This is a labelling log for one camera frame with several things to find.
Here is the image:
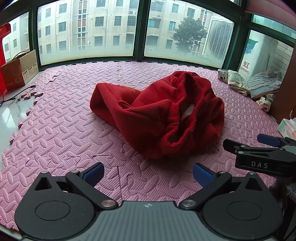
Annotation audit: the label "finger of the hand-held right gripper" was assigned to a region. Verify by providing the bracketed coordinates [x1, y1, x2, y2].
[257, 134, 296, 148]
[223, 138, 286, 155]

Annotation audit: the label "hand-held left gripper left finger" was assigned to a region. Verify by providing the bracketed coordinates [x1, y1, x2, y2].
[34, 162, 119, 210]

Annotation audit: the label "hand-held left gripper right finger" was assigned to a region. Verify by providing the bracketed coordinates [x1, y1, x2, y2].
[179, 163, 263, 210]

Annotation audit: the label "red pants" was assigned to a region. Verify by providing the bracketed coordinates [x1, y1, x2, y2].
[90, 71, 225, 159]

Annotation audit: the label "tissue pack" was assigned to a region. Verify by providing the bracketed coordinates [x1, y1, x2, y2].
[277, 118, 296, 141]

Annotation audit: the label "cream crumpled cloth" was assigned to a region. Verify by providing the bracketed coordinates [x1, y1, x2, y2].
[255, 93, 277, 112]

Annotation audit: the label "brown wooden cabinet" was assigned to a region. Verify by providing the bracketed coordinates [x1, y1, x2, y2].
[269, 75, 296, 123]

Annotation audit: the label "striped folded cloth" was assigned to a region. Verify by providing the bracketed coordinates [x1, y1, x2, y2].
[246, 70, 282, 99]

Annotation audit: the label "pink foam puzzle mat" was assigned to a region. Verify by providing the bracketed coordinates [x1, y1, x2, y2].
[0, 61, 287, 232]

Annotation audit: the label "yellow floral folded cloth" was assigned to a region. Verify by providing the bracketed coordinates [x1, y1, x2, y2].
[227, 70, 251, 96]

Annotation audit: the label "white black patterned cloth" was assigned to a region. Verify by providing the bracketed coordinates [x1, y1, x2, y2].
[217, 69, 229, 81]

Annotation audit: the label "white printed panel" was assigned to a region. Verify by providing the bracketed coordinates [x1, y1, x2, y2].
[238, 30, 278, 80]

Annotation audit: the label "white outdoor air conditioner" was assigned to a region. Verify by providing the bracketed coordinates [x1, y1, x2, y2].
[202, 16, 234, 63]

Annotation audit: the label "green tree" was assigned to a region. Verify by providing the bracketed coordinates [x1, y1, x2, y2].
[172, 16, 208, 55]

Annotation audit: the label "brown cardboard box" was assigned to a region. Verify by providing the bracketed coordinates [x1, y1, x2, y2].
[0, 49, 39, 91]

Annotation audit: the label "pink curtain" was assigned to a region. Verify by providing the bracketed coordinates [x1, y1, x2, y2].
[245, 0, 296, 17]

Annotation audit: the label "beige apartment building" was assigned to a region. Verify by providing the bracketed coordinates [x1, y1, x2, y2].
[0, 0, 222, 57]

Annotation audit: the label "red plastic object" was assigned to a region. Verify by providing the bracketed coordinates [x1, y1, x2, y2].
[0, 23, 11, 93]

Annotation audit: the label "black cable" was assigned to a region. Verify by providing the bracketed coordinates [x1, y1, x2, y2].
[0, 85, 36, 107]

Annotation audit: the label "brown bag with handles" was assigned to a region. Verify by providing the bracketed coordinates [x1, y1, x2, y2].
[10, 51, 28, 62]

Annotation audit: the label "dark green window frame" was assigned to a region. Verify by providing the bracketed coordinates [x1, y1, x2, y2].
[23, 0, 296, 71]

